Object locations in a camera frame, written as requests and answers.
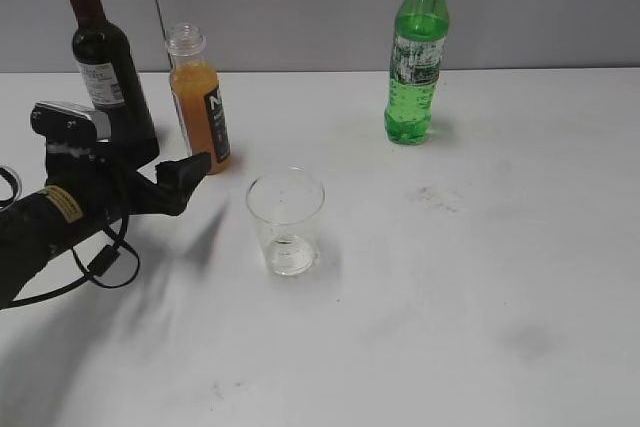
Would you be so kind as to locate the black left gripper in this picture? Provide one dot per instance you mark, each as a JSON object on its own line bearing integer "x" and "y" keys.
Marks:
{"x": 99, "y": 183}

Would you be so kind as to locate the NFC orange juice bottle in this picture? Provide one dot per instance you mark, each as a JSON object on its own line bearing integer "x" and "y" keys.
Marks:
{"x": 195, "y": 88}

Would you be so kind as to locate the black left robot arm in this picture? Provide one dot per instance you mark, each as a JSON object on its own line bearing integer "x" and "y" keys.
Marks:
{"x": 34, "y": 232}

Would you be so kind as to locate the transparent plastic cup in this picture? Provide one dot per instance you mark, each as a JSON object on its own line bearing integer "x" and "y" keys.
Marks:
{"x": 285, "y": 206}

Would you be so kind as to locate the dark red wine bottle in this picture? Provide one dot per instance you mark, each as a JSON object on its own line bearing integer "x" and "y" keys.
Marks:
{"x": 103, "y": 55}

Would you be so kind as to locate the green soda bottle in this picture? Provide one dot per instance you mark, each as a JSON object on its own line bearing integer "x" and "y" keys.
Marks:
{"x": 420, "y": 31}

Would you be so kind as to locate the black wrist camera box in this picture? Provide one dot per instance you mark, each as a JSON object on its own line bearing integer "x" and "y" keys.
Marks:
{"x": 70, "y": 123}

